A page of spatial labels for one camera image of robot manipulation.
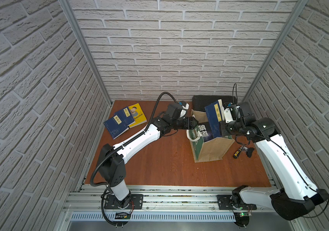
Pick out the yellow cartoon cover book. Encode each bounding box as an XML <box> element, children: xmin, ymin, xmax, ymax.
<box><xmin>128</xmin><ymin>103</ymin><xmax>147</xmax><ymax>128</ymax></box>

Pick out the black cover book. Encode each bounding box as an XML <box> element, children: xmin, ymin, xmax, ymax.
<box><xmin>198</xmin><ymin>122</ymin><xmax>213</xmax><ymax>142</ymax></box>

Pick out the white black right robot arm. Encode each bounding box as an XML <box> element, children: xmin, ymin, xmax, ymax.
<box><xmin>220</xmin><ymin>103</ymin><xmax>329</xmax><ymax>220</ymax></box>

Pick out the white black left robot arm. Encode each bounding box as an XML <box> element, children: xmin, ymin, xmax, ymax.
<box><xmin>93</xmin><ymin>101</ymin><xmax>198</xmax><ymax>208</ymax></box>

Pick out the black plastic tool case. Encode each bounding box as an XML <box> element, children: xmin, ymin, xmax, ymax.
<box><xmin>192</xmin><ymin>95</ymin><xmax>237</xmax><ymax>112</ymax></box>

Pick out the small yellow black cylinder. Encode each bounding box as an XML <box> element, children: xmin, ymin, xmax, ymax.
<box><xmin>233</xmin><ymin>146</ymin><xmax>244</xmax><ymax>159</ymax></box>

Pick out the small black clip object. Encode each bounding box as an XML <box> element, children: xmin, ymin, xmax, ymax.
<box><xmin>246</xmin><ymin>147</ymin><xmax>255</xmax><ymax>158</ymax></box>

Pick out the black corrugated cable conduit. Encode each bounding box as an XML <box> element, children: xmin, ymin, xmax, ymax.
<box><xmin>89</xmin><ymin>91</ymin><xmax>180</xmax><ymax>188</ymax></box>

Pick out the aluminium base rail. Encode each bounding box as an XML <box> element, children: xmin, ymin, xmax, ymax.
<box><xmin>62</xmin><ymin>185</ymin><xmax>280</xmax><ymax>222</ymax></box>

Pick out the aluminium frame post right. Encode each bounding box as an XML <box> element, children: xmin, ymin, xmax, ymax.
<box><xmin>242</xmin><ymin>0</ymin><xmax>308</xmax><ymax>102</ymax></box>

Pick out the aluminium frame post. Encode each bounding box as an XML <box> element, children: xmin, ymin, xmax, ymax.
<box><xmin>60</xmin><ymin>0</ymin><xmax>113</xmax><ymax>107</ymax></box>
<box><xmin>242</xmin><ymin>0</ymin><xmax>308</xmax><ymax>102</ymax></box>

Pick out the aluminium frame post left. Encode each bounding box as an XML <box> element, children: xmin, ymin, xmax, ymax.
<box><xmin>60</xmin><ymin>0</ymin><xmax>113</xmax><ymax>107</ymax></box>

